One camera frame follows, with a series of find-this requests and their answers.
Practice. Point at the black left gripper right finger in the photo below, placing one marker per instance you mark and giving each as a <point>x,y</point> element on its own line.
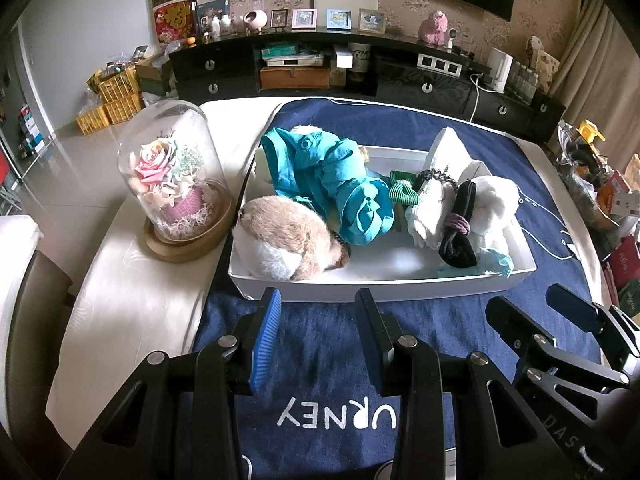
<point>459,418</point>

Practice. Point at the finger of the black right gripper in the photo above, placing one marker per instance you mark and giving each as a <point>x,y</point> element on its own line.
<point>564,389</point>
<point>615,332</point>

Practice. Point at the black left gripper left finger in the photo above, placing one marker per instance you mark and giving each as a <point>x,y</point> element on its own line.
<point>137,434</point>

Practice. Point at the light blue small garment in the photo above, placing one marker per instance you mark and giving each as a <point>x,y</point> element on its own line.
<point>489,262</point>

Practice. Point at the white fluffy sock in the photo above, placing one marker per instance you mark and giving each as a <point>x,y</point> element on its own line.
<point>496,203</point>

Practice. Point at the black sock with purple tie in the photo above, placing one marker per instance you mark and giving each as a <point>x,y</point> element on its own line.
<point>456,249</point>

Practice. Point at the brown white plush hamster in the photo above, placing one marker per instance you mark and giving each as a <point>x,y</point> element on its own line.
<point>280,240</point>

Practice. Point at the white waffle towel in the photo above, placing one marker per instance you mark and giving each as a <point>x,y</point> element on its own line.
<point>425,221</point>

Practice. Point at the black leopard hair scrunchie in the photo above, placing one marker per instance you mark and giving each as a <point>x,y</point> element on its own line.
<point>433,174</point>

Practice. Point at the green knitted headband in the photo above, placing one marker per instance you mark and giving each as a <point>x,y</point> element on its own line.
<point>401,188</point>

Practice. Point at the teal blue shirt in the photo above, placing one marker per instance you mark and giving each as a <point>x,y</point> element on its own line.
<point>325,173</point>

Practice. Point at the white plush bear denim overalls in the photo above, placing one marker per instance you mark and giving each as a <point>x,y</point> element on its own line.
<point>261,165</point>

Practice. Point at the navy blue printed cloth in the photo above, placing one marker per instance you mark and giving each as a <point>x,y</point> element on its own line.
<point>318,414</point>

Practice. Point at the white cardboard box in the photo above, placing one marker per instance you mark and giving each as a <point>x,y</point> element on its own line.
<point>394,270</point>

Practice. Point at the glass dome with pink rose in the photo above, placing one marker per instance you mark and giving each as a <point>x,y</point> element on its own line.
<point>168,160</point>

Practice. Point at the yellow plastic crates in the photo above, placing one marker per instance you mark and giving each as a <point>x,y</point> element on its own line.
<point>110,101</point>

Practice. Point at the pink plush pig figure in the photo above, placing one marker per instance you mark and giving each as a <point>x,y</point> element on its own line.
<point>434,29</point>

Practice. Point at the wooden storage box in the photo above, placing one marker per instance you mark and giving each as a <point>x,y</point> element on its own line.
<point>294,77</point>

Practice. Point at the red festive box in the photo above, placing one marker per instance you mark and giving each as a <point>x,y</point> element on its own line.
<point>174,20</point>

